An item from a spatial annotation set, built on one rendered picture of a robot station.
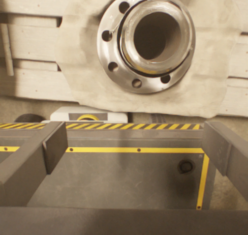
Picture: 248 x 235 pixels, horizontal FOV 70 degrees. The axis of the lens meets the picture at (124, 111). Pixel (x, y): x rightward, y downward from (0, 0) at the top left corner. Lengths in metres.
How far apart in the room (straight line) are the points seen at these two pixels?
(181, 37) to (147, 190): 0.36
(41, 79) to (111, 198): 0.41
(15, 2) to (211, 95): 0.62
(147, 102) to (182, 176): 0.22
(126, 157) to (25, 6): 0.50
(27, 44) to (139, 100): 0.37
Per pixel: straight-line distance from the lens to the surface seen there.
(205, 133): 0.17
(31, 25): 0.65
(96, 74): 0.53
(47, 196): 0.56
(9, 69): 0.64
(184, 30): 0.32
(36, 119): 0.76
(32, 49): 0.62
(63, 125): 0.16
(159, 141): 0.43
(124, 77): 0.50
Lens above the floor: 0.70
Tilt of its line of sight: 73 degrees down
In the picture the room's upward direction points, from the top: 175 degrees counter-clockwise
